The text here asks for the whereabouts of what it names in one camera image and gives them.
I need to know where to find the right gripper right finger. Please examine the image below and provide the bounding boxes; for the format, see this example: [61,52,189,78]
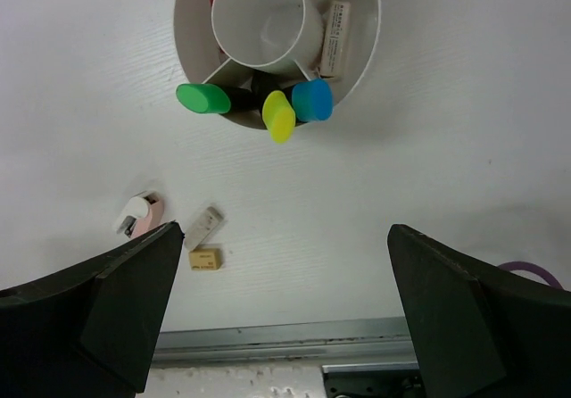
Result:
[387,224,570,397]

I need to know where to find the grey eraser block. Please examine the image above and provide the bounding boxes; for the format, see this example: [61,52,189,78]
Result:
[184,206,223,252]

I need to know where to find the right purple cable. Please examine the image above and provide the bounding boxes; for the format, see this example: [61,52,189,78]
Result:
[495,261,564,290]

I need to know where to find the pink white stapler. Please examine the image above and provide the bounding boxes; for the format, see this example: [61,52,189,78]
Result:
[112,191,165,239]

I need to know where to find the white divided round container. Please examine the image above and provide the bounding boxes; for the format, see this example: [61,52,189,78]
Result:
[173,0,381,131]

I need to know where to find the small wooden sharpener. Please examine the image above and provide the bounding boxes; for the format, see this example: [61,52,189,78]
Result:
[188,248,223,270]

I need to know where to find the blue cap black highlighter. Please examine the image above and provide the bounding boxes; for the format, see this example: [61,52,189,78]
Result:
[291,79,334,122]

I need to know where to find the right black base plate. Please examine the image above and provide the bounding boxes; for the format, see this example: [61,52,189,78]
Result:
[322,362,426,398]

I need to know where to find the green cap black highlighter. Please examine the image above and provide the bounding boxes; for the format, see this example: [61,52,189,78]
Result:
[176,83,258,115]

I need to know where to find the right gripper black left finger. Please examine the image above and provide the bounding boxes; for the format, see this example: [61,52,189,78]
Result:
[1,222,184,397]

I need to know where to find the yellow cap black highlighter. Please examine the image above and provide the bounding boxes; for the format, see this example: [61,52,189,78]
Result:
[261,90,296,144]

